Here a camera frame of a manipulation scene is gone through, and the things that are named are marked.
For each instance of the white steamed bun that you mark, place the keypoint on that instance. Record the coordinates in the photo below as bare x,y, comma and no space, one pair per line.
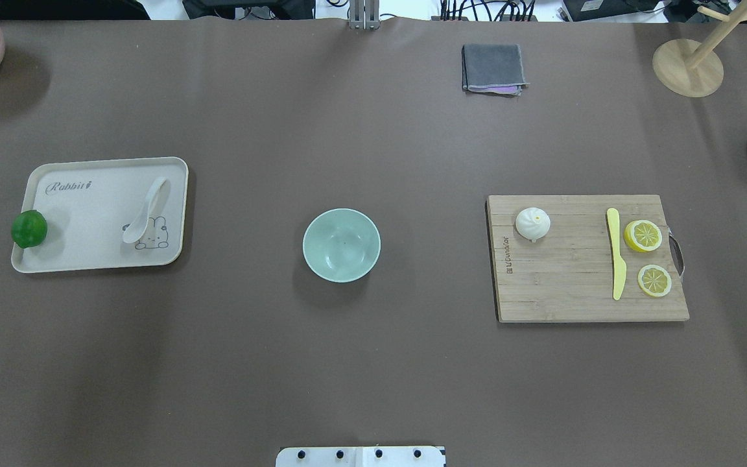
533,223

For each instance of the white ceramic soup spoon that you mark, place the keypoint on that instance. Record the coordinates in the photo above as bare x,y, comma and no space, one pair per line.
154,202

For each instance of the light green ceramic bowl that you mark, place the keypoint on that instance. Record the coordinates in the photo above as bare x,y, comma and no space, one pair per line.
341,245

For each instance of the bamboo cutting board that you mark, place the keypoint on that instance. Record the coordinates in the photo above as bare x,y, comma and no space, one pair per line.
567,276

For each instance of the folded grey cloth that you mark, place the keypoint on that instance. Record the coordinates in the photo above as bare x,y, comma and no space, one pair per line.
493,68

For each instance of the yellow plastic knife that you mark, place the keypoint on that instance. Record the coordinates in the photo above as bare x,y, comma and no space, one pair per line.
619,264

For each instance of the thick lemon half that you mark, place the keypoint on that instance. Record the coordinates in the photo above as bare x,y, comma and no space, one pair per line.
642,236

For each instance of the thin lemon slice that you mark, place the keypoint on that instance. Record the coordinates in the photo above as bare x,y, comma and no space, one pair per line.
654,280

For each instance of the beige rabbit serving tray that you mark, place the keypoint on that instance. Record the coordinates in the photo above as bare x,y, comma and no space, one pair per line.
88,205

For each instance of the green lime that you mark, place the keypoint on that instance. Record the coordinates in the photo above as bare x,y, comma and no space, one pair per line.
29,229

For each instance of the wooden mug tree stand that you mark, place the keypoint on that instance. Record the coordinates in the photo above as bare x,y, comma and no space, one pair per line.
691,68

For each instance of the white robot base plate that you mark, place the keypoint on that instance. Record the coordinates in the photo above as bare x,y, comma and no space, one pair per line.
362,456

